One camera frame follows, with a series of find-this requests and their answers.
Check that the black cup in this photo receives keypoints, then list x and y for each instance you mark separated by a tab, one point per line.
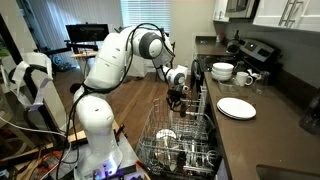
181	160

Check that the steel microwave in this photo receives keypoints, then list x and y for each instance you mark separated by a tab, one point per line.
240	8

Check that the wooden desk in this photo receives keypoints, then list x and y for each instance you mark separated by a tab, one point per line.
83	54

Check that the clear glass bottle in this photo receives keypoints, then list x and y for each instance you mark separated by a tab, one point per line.
263	80

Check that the black computer monitor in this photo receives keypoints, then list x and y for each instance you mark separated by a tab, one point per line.
87	33

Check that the white window blinds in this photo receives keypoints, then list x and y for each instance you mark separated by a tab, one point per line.
146	13

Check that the small white ceramic piece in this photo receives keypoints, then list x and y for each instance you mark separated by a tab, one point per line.
254	74

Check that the black steel stove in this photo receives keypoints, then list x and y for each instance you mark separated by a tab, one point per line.
256	50

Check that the white mug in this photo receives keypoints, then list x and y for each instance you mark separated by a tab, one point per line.
241	79

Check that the white ceramic bowl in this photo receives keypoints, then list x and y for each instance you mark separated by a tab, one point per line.
222	66
220	78
220	74

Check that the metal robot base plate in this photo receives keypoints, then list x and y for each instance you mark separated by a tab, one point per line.
128	155

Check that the white upper cabinet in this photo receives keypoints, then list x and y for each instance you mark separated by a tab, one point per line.
266	13
220	10

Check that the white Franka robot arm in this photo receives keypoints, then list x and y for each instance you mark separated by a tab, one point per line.
96	116

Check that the black tumbler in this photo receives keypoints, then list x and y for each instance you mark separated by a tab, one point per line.
183	112

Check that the clear glass dish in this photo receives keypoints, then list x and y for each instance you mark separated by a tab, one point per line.
228	87

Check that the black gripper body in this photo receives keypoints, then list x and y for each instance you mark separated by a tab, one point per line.
177	96

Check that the steel kitchen sink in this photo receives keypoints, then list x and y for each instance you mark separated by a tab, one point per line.
283	173

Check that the sheer grey curtain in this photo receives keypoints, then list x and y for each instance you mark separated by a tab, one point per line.
50	20

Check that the small white cup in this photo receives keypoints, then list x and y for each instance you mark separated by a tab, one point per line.
165	133

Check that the orange black clamp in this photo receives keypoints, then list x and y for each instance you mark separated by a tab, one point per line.
141	166

